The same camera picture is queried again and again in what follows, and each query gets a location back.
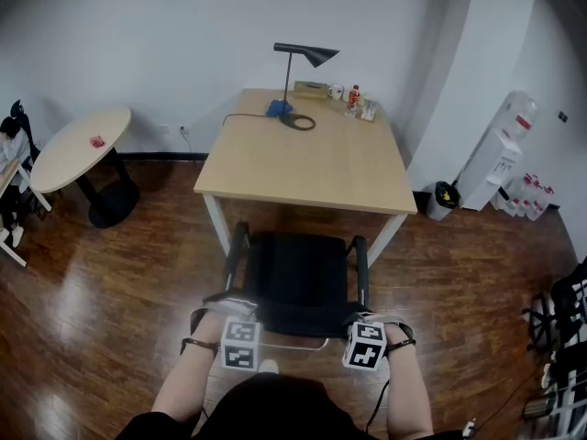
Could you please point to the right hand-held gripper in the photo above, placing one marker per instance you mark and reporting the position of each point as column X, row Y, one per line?
column 364, row 351

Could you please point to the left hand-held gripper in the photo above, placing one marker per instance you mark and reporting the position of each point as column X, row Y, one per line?
column 240, row 346

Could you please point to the black mesh chair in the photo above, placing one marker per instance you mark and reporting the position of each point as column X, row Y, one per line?
column 298, row 273

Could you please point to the person's right forearm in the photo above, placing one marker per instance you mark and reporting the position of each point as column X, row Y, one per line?
column 408, row 392

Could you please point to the person's left forearm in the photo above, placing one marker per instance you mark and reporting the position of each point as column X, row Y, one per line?
column 183, row 383

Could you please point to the black office chair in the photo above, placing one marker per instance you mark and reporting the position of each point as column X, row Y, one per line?
column 568, row 300
column 18, row 108

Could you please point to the person's right hand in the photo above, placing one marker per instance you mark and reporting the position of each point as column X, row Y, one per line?
column 395, row 337

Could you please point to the person's left hand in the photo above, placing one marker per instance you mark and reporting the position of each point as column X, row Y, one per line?
column 208, row 330

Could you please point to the person's white shoe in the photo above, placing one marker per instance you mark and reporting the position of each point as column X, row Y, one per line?
column 269, row 366

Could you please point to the person's dark clothing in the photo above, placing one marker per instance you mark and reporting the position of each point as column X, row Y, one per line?
column 275, row 410

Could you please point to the white power strip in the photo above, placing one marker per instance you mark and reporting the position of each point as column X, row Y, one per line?
column 468, row 429

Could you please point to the grey trash bin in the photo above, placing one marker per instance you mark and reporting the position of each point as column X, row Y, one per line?
column 442, row 202

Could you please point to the metal flask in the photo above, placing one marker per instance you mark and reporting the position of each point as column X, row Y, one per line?
column 540, row 409

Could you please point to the wooden desk with white legs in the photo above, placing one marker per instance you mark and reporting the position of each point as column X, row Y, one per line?
column 307, row 163

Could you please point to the white metal rack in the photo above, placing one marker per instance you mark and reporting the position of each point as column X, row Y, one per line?
column 568, row 406

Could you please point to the white water dispenser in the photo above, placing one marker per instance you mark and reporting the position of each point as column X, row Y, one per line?
column 488, row 172

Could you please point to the row of water jugs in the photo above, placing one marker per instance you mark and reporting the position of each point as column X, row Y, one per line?
column 527, row 197

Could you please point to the white printed card holder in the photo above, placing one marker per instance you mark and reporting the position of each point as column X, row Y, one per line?
column 369, row 110

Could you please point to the blue cloth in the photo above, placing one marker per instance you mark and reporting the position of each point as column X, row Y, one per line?
column 280, row 108

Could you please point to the small red object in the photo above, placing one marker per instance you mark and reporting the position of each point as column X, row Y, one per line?
column 97, row 141

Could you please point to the red drink bottle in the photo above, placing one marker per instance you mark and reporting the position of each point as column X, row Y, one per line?
column 352, row 100

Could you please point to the round wooden side table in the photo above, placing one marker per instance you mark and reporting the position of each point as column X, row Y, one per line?
column 73, row 154

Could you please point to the white mug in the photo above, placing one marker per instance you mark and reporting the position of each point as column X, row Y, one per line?
column 335, row 91

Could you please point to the wooden tissue box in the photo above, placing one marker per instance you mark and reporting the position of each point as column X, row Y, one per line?
column 309, row 91

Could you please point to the large clear dispenser bottle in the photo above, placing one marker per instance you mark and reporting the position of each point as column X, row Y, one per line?
column 518, row 115

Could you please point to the wooden work desk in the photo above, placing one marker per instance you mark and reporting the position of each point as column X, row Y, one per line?
column 7, row 172

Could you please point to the black desk lamp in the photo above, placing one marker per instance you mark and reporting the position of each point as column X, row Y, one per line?
column 316, row 55

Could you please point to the black wall switch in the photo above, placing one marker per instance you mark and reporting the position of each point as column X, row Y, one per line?
column 563, row 116

